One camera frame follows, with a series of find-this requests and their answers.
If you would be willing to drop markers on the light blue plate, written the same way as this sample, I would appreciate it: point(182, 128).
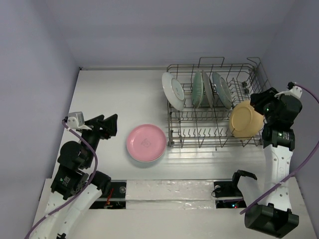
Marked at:
point(142, 165)

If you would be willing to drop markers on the white plate with floral face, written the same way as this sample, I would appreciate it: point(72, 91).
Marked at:
point(173, 91)

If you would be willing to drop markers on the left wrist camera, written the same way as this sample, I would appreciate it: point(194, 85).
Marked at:
point(75, 121)

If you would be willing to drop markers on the grey plate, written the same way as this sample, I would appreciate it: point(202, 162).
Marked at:
point(208, 89)

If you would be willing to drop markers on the pink plate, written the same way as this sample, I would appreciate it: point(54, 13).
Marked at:
point(146, 137)

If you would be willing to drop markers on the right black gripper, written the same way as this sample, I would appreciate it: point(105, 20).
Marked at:
point(260, 100)

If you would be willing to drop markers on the blue patterned plate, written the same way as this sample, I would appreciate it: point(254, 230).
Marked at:
point(222, 90)

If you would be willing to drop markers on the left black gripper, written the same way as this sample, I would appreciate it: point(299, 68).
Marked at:
point(109, 125)

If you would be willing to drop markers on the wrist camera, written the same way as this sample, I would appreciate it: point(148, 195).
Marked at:
point(292, 90)
point(75, 121)

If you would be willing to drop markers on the green plate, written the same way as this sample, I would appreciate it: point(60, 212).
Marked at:
point(197, 90)

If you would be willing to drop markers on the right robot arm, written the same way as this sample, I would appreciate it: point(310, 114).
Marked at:
point(269, 210)

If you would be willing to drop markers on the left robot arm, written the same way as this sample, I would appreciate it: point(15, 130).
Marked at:
point(77, 183)

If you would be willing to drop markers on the yellow plate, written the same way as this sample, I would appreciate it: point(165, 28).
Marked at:
point(244, 121)

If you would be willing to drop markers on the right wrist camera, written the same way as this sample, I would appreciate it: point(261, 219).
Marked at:
point(292, 90)

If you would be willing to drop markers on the metal wire dish rack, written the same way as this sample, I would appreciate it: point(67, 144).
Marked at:
point(208, 125)

